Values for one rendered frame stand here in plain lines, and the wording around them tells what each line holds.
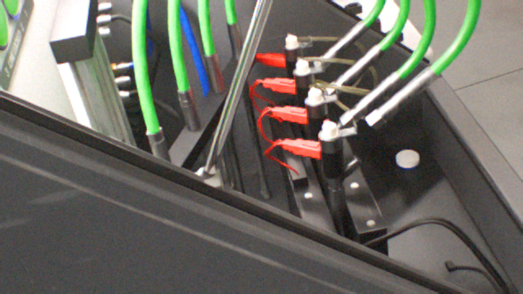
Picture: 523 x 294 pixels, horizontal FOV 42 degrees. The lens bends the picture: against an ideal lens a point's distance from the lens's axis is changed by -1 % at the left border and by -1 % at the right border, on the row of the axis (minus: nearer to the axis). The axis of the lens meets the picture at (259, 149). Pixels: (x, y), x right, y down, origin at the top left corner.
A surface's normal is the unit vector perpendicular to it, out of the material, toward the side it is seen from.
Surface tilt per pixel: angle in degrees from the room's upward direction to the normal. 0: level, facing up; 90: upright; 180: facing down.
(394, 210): 0
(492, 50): 0
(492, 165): 0
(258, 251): 90
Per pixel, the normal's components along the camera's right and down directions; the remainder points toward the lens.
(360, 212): -0.15, -0.80
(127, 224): 0.14, 0.57
